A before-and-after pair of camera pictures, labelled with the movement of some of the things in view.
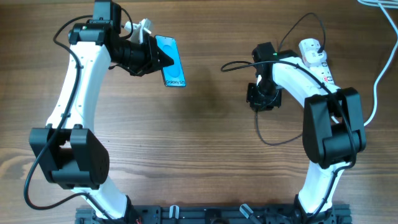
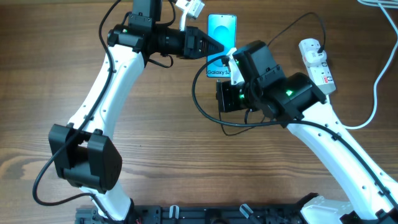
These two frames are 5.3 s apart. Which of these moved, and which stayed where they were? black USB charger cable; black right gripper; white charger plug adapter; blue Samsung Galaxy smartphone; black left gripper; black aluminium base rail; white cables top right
Moved: blue Samsung Galaxy smartphone; black USB charger cable; black right gripper; black left gripper
Stayed: white charger plug adapter; white cables top right; black aluminium base rail
